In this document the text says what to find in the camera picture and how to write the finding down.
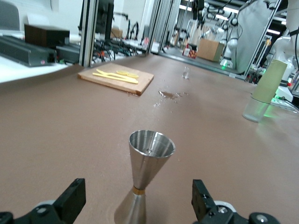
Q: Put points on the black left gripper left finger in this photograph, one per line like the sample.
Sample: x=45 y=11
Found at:
x=72 y=200

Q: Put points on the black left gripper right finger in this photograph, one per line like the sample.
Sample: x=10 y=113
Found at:
x=203 y=205

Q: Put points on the steel double jigger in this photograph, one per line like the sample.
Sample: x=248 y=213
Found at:
x=144 y=168

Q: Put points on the small clear glass cup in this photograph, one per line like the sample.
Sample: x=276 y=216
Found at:
x=186 y=74

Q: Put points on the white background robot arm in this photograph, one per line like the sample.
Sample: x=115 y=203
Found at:
x=230 y=44

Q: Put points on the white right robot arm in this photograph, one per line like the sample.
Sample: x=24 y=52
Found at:
x=282 y=77

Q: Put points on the green sleeved glass shaker bottle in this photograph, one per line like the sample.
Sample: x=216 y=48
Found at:
x=271 y=81

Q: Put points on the spilled liquid puddle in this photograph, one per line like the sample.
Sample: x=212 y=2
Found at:
x=169 y=95

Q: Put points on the yellow plastic knife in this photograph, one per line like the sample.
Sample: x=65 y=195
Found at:
x=116 y=78

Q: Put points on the wooden cutting board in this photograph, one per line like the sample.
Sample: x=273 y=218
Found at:
x=140 y=81

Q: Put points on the yellow lemon slice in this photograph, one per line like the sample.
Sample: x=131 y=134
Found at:
x=122 y=72
x=133 y=75

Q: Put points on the small black electronics box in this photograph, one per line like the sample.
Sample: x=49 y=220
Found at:
x=69 y=54

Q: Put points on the large cardboard box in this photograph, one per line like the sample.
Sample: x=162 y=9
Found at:
x=210 y=50

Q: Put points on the long black power supply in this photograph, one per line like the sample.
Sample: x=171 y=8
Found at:
x=21 y=51

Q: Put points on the dark brown wooden box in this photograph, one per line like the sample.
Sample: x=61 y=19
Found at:
x=44 y=36

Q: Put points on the black computer monitor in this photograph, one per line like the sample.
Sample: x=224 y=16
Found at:
x=105 y=18

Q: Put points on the grey chair back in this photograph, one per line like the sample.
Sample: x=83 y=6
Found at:
x=9 y=17

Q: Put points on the aluminium frame post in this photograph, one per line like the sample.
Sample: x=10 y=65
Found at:
x=87 y=35

